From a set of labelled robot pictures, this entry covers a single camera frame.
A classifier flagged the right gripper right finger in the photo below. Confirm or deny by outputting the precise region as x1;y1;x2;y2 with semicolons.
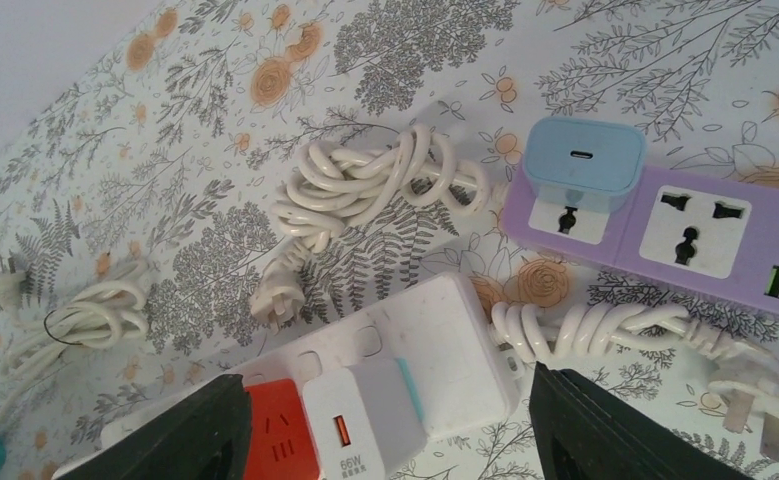
529;363;748;480

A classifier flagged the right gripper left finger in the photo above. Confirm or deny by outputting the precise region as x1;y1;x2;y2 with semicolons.
57;374;252;479

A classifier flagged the red cube socket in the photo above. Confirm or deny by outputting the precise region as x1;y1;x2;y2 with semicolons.
243;379;320;480

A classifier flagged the white charger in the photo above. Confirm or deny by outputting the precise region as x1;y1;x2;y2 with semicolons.
302;359;428;479

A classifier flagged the pale blue small charger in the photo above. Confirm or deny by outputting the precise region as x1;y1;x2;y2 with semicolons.
522;116;647;213

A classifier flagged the white multicolour power strip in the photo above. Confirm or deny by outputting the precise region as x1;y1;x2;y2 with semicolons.
51;271;523;480

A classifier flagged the purple power strip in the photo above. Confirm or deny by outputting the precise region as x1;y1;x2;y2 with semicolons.
501;167;779;316

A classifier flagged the floral table cloth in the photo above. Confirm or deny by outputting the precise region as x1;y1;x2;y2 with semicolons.
0;1;779;479

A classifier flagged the white coiled cable with plug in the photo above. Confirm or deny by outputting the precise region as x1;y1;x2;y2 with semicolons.
0;254;152;446

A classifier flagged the white bundled power cable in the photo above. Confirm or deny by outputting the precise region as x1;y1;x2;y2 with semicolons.
249;122;496;333

